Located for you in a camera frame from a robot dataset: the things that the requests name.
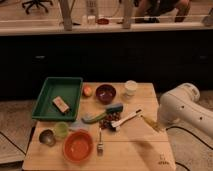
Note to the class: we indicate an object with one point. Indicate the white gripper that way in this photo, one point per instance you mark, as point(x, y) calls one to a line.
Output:
point(161, 123)

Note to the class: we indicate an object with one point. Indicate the yellow banana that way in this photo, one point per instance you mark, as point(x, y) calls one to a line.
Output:
point(154, 125)

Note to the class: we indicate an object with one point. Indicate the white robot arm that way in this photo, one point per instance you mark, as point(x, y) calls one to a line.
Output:
point(181, 103)

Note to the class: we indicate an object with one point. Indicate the purple bowl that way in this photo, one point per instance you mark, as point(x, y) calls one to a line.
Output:
point(105, 93)

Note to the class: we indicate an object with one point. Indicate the orange bowl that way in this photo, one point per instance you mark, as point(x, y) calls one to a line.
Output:
point(78, 146)

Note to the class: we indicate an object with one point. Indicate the wooden board table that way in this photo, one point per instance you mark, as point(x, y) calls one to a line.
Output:
point(135, 147)

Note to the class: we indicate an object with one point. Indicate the white cup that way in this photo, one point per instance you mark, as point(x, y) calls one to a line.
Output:
point(130, 88)

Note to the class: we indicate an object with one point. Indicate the red grapes bunch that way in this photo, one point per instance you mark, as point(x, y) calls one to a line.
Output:
point(105, 122)

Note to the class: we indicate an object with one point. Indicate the silver fork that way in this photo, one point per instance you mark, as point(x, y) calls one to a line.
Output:
point(100, 143)

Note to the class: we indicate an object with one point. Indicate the orange peach fruit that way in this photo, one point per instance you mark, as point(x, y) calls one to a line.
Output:
point(87, 91)

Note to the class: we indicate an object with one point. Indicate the grey blue cloth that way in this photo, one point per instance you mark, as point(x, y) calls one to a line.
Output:
point(78, 125)

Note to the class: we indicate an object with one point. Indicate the tan sponge block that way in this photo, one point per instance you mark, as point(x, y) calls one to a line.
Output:
point(60, 104)

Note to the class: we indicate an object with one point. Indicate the small green cup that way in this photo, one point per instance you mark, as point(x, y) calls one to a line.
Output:
point(61, 129)

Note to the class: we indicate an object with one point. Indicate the green plastic tray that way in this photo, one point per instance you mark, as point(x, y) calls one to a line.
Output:
point(68, 88)

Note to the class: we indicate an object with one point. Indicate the seated person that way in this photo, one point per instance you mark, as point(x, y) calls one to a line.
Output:
point(154, 8)

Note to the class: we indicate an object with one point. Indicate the red dish on counter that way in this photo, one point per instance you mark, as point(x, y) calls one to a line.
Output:
point(102, 21)

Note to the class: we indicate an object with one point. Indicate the small metal cup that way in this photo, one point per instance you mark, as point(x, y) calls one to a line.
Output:
point(47, 137)

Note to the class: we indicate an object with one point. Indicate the black office chair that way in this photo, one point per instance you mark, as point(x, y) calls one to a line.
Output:
point(38, 3)

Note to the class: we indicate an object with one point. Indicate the green handled scrub brush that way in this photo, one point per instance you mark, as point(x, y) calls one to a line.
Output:
point(110, 109)

